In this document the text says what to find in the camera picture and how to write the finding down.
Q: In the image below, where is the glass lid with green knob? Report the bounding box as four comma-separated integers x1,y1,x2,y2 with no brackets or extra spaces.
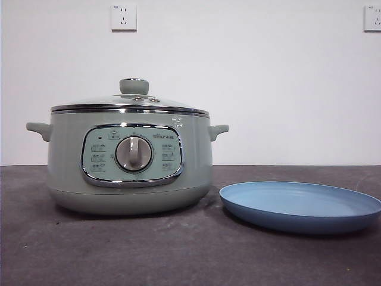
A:
49,77,209,116

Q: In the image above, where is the blue round plate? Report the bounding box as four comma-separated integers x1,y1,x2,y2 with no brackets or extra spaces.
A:
219,181,381,235

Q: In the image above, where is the green electric steamer pot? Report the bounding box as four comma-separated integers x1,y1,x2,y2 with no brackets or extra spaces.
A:
26,104,230,216

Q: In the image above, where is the white wall socket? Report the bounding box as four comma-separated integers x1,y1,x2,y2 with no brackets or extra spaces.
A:
363,5,381,33
111,4,138,32

